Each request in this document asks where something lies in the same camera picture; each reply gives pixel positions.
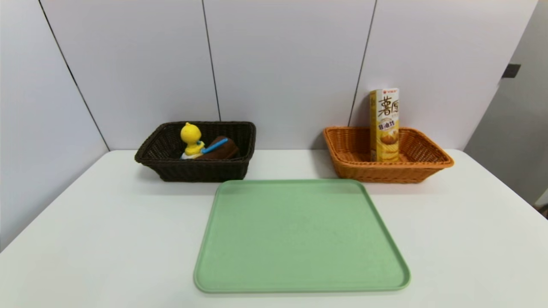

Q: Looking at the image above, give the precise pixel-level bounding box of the orange wicker basket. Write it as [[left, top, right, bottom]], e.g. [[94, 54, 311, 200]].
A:
[[323, 126, 455, 184]]

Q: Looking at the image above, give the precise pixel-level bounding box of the brown towel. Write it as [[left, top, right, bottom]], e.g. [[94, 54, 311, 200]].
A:
[[196, 136, 240, 160]]

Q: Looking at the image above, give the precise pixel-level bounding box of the yellow potato chips box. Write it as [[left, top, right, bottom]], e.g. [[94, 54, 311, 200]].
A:
[[369, 88, 400, 163]]

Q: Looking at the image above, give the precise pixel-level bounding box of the yellow duck toy car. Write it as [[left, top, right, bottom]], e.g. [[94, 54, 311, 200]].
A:
[[180, 122, 206, 160]]

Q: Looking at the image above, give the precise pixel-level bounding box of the wooden spoon with blue handle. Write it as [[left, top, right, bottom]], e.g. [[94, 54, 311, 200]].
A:
[[201, 138, 229, 154]]

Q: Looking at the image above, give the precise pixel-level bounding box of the light green plastic tray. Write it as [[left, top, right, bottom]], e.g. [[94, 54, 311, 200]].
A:
[[194, 179, 411, 294]]

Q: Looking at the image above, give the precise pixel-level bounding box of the dark brown wicker basket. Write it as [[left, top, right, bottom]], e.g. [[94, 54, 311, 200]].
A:
[[134, 121, 256, 182]]

